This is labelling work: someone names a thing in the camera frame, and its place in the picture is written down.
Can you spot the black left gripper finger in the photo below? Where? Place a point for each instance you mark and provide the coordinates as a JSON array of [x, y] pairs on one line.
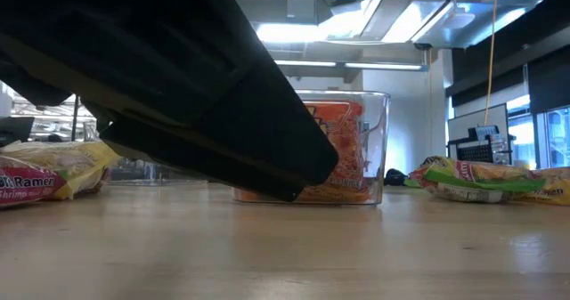
[[214, 166], [276, 131]]

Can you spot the red Saucy Noods noodle pack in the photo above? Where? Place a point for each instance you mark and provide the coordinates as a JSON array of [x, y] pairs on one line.
[[347, 148]]

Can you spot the yellow Maruchan ramen pack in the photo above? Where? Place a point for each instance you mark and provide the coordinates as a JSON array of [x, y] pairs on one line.
[[552, 188], [80, 162]]

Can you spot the green-edged shrimp ramen pack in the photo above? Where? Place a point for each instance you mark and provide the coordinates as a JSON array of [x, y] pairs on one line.
[[26, 184], [467, 180]]

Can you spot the clear plastic bin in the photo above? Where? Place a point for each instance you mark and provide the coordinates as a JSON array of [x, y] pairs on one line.
[[147, 175], [378, 135]]

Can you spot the long ceiling light strip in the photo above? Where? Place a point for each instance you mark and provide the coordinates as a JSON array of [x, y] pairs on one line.
[[311, 63]]

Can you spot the black gantry rack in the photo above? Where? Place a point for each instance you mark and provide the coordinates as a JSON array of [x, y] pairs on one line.
[[75, 117]]

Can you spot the black monitor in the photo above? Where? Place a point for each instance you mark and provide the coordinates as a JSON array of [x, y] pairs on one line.
[[15, 131]]

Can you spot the black background equipment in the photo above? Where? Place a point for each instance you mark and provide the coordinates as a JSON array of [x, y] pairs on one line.
[[476, 153]]

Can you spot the silver ceiling vent unit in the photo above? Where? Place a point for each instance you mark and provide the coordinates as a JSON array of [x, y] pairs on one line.
[[481, 19]]

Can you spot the black frame clamp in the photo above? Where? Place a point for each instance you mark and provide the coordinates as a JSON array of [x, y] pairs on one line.
[[395, 177]]

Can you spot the white wall panel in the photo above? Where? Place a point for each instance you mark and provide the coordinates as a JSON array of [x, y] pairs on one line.
[[463, 126]]

